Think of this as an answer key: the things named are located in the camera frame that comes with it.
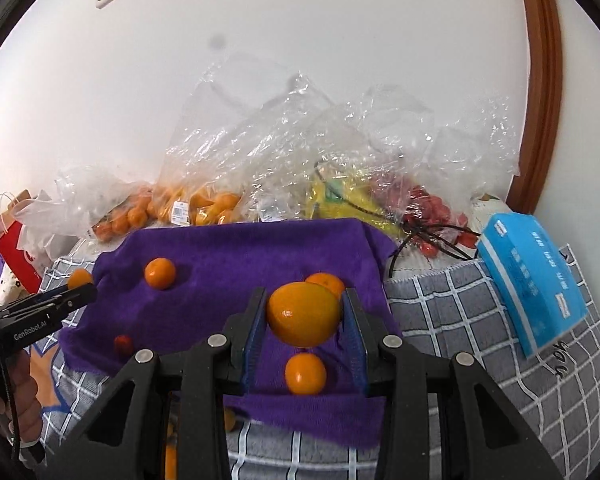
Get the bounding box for white plastic bag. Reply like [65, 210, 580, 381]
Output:
[12, 190, 78, 273]

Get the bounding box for thin black cord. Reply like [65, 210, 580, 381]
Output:
[387, 200, 481, 278]

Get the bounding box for purple towel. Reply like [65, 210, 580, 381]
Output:
[59, 218, 403, 448]

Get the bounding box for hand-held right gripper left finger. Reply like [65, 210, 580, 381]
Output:
[45, 287, 268, 480]

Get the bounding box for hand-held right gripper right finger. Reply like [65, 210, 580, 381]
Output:
[341, 286, 566, 480]

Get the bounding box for person's left hand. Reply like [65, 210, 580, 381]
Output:
[0, 347, 46, 463]

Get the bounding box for large orange mandarin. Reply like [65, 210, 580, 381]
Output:
[266, 282, 342, 349]

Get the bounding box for yellow fruit pack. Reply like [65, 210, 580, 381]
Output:
[307, 177, 406, 238]

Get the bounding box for crumpled clear plastic bag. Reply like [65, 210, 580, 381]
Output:
[165, 52, 523, 241]

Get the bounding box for blue tissue pack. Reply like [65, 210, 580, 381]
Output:
[476, 213, 590, 359]

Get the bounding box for bagged cherry tomatoes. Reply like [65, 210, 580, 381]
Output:
[380, 182, 478, 261]

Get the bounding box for red paper shopping bag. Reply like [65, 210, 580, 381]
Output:
[0, 191, 43, 295]

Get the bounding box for white floral cloth bundle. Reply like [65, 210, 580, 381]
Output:
[0, 260, 43, 306]

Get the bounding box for grey plaid star blanket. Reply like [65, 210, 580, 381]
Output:
[27, 240, 600, 480]

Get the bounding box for brown wooden door frame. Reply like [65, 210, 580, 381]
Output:
[507, 0, 563, 216]

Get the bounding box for clear bag of mandarins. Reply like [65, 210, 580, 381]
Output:
[150, 180, 246, 226]
[55, 165, 153, 241]

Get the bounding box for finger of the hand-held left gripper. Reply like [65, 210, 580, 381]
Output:
[0, 285, 71, 313]
[2, 283, 99, 322]

